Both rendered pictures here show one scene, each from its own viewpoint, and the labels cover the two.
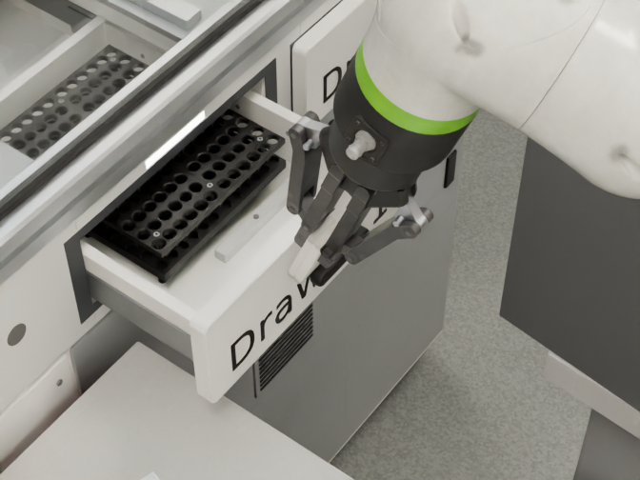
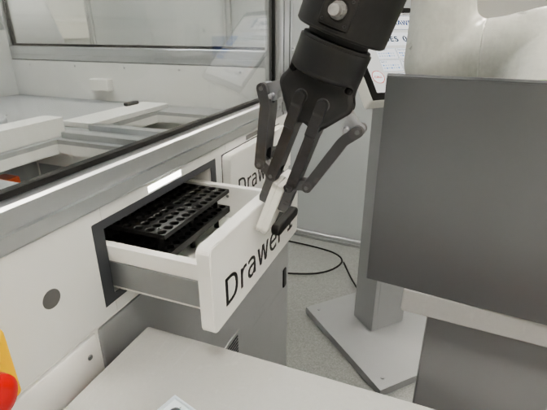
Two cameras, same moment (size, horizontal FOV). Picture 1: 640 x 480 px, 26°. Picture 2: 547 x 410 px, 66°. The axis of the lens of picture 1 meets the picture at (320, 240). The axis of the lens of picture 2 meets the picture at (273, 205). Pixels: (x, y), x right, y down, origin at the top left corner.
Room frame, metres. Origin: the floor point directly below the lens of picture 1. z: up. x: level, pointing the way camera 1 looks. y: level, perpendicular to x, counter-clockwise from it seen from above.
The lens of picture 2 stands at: (0.29, 0.13, 1.14)
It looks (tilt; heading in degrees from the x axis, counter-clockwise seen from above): 23 degrees down; 345
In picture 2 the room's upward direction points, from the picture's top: straight up
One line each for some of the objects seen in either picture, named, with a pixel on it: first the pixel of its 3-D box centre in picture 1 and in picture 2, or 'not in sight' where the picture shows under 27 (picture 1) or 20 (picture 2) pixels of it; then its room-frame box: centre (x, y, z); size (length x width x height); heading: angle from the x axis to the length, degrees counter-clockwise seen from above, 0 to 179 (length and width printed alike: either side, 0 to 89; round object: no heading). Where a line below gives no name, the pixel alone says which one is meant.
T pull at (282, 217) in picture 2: (329, 249); (276, 218); (0.78, -0.01, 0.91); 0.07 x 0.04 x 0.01; 143
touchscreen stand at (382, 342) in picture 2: not in sight; (399, 218); (1.49, -0.66, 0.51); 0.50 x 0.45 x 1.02; 10
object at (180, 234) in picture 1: (217, 191); (195, 210); (0.85, 0.09, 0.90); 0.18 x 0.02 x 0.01; 143
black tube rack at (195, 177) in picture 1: (136, 165); (139, 217); (0.91, 0.17, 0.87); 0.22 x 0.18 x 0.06; 53
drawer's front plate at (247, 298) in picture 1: (305, 258); (258, 237); (0.79, 0.01, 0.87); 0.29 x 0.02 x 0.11; 143
